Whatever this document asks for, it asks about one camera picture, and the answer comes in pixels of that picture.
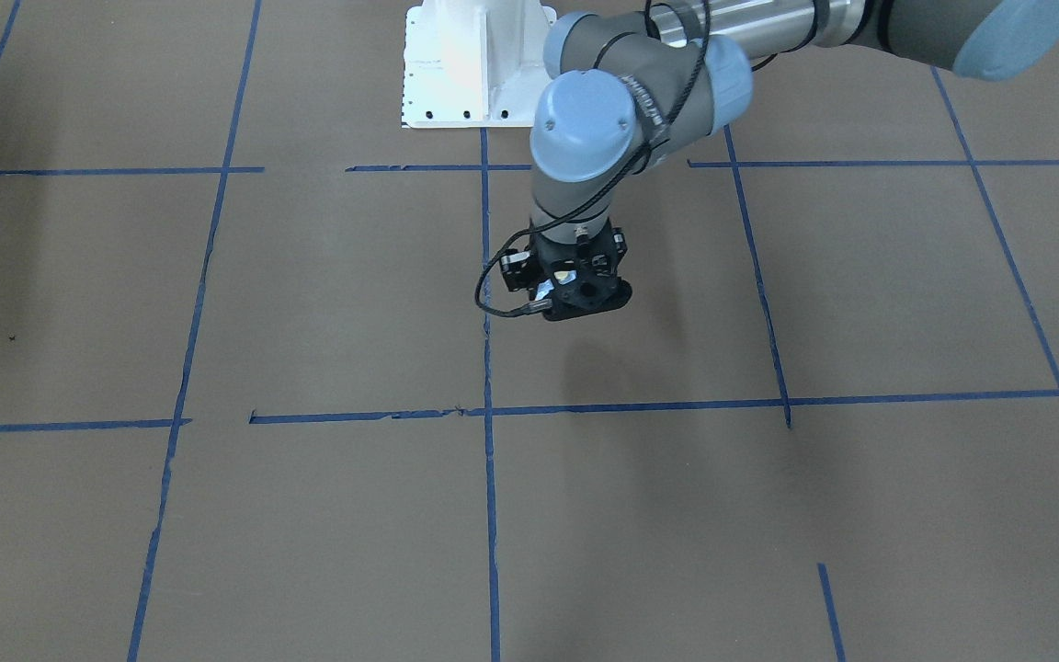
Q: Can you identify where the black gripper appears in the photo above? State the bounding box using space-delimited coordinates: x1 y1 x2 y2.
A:
530 226 633 322

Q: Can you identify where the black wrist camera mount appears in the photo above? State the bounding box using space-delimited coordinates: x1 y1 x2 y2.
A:
497 246 542 292

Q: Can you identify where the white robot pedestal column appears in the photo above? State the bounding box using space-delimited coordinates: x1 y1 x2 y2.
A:
401 1 558 130

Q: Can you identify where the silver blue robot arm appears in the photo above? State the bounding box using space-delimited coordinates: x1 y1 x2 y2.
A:
487 1 1059 322

